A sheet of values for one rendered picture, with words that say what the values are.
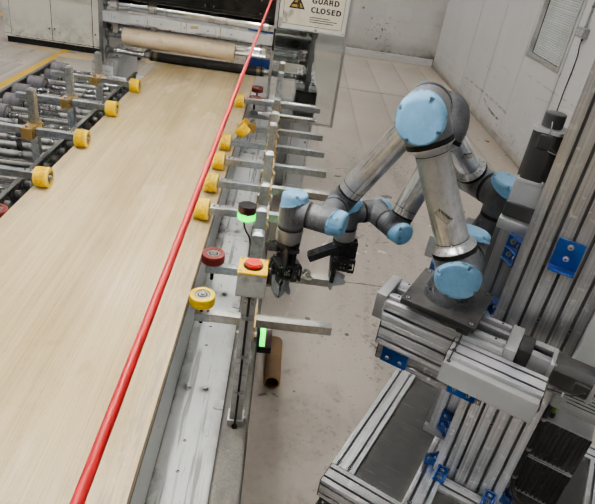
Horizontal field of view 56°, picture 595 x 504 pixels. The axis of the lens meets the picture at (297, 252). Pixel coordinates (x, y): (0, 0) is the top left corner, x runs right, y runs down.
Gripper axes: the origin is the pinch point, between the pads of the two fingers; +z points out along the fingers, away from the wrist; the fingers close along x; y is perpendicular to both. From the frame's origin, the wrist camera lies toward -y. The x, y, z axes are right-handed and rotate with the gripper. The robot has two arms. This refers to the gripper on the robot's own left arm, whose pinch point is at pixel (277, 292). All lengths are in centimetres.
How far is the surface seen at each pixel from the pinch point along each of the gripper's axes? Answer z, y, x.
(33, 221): 4, -59, -71
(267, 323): 10.4, 1.8, -2.6
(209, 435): 31.7, 23.4, -24.4
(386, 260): 94, -151, 141
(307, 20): -41, -253, 98
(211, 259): 3.5, -26.7, -14.8
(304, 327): 10.3, 5.8, 8.5
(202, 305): 4.6, -2.9, -22.6
